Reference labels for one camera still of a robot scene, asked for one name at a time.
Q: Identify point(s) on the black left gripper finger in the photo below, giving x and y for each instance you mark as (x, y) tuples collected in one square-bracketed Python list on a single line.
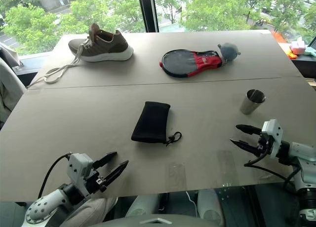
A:
[(105, 159), (116, 172)]

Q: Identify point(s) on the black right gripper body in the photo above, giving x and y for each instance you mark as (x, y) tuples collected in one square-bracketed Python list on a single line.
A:
[(264, 144)]

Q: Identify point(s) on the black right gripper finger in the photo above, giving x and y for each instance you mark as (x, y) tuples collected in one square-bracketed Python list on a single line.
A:
[(249, 129), (247, 147)]

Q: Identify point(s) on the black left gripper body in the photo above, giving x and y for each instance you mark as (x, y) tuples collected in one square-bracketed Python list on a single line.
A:
[(95, 181)]

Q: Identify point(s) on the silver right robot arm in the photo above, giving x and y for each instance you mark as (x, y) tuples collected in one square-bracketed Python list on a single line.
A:
[(304, 150)]

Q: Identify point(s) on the stainless steel cup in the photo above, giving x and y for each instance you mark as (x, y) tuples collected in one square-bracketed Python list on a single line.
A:
[(250, 104)]

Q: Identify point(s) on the beige fabric rounded shape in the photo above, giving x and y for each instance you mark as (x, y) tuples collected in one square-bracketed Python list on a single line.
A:
[(91, 211)]

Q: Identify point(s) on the white rounded shape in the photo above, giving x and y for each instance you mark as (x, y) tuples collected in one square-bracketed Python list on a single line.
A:
[(209, 207), (143, 204)]

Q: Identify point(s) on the grey plush toy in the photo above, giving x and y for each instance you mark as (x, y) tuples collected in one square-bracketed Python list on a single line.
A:
[(229, 51)]

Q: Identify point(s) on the red black racket cover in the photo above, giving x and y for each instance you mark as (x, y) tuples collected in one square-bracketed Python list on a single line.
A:
[(187, 64)]

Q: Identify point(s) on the pink tissue box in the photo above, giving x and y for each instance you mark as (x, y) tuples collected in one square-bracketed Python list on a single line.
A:
[(298, 47)]

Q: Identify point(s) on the orange cloth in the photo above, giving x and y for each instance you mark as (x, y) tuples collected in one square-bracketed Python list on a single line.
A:
[(280, 37)]

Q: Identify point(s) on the mint green box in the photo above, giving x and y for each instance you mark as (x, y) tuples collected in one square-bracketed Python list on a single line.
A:
[(310, 51)]

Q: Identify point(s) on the brown sneaker with white sole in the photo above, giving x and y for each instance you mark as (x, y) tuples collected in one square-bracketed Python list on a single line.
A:
[(106, 49)]

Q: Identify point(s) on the light grey cloth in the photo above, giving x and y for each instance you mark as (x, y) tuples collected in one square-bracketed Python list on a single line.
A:
[(10, 88)]

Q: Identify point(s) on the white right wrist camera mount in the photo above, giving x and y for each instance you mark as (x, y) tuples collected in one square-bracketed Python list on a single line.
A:
[(271, 130)]

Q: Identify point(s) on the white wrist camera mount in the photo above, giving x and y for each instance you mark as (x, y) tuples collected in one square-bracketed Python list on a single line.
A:
[(271, 130), (77, 166)]

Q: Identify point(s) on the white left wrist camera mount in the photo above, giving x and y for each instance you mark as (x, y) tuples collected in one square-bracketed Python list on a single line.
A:
[(77, 166)]

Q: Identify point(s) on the black window frame post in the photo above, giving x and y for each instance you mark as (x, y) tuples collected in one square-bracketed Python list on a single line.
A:
[(148, 11)]

